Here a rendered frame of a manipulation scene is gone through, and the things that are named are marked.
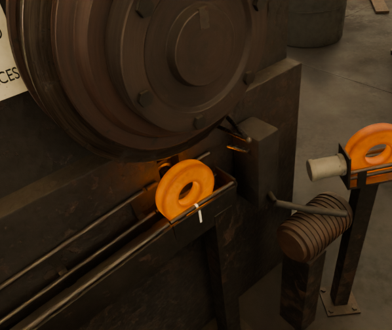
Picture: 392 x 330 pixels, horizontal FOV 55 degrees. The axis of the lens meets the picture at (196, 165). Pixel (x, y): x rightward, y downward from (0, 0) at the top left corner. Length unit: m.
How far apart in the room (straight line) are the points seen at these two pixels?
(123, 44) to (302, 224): 0.74
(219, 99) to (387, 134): 0.51
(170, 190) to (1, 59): 0.41
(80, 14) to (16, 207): 0.39
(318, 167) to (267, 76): 0.28
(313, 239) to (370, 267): 0.65
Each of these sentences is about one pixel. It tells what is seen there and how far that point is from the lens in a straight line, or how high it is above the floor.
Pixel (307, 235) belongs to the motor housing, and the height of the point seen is 0.52.
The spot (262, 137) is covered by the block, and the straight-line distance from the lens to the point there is 0.93.
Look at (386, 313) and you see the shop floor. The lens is 1.61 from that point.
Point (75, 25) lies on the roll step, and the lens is 0.55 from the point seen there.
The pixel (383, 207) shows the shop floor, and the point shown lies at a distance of 1.95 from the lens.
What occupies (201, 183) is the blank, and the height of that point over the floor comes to 0.75.
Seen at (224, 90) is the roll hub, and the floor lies 1.02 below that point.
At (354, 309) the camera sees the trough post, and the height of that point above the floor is 0.02.
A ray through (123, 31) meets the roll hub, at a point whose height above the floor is 1.18.
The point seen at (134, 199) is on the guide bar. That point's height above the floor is 0.76.
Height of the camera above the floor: 1.33
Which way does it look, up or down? 38 degrees down
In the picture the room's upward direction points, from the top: 8 degrees counter-clockwise
